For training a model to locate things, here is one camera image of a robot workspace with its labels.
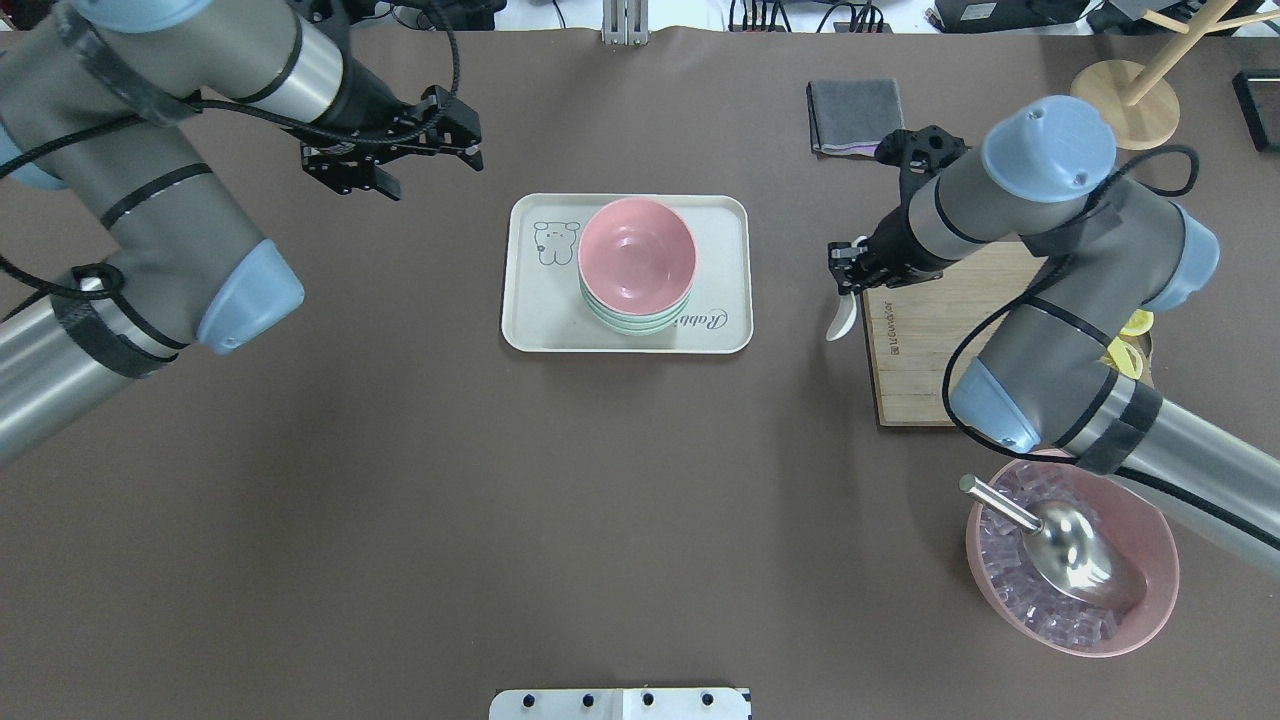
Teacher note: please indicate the white ceramic spoon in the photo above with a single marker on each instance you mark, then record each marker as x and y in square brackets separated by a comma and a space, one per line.
[846, 314]

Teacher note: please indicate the wooden mug tree stand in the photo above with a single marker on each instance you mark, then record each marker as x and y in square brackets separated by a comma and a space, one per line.
[1134, 100]

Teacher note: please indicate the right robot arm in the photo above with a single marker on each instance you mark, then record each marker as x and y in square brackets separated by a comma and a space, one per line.
[1111, 246]

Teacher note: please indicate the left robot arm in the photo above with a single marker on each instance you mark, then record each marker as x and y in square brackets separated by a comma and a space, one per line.
[93, 98]

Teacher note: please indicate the small pink bowl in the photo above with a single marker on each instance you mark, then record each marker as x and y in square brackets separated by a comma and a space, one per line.
[637, 256]

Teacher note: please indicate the folded grey cloth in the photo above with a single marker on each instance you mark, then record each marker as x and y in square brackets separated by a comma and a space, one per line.
[848, 118]

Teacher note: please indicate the white rectangular serving tray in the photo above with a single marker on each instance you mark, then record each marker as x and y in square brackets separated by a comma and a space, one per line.
[543, 309]

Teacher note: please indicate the stacked green bowls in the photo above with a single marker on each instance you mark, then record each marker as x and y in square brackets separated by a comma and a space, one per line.
[633, 324]

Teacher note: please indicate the wooden cutting board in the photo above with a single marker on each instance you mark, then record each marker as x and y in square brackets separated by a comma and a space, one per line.
[912, 331]

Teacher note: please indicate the large pink bowl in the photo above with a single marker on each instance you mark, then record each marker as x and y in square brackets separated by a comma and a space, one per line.
[1133, 527]

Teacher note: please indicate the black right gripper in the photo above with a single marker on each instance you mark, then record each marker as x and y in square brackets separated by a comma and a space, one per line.
[893, 243]

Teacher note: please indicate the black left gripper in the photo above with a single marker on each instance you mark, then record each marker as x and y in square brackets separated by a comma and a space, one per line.
[367, 100]

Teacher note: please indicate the lemon slice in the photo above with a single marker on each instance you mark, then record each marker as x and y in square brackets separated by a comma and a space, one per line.
[1131, 351]

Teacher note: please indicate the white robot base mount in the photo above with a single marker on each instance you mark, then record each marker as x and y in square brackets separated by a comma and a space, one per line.
[623, 703]

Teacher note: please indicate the metal ice scoop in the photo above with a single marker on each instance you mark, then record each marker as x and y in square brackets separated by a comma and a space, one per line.
[1066, 549]

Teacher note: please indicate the clear ice cubes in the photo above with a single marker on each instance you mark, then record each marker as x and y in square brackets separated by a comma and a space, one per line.
[1034, 604]

